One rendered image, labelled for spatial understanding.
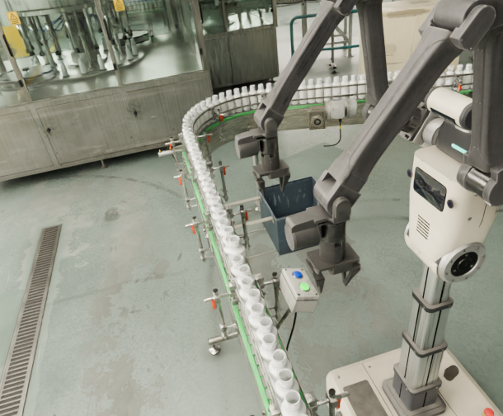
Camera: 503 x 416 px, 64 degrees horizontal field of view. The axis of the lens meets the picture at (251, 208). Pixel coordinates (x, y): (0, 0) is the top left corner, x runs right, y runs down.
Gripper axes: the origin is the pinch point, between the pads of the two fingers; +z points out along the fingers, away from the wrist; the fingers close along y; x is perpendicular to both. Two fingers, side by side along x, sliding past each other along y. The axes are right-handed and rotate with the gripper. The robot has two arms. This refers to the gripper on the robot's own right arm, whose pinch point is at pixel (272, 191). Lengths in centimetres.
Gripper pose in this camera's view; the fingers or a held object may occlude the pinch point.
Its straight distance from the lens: 131.8
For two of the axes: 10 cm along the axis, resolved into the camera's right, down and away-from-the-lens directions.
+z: 1.0, 8.3, 5.5
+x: 2.9, 5.0, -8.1
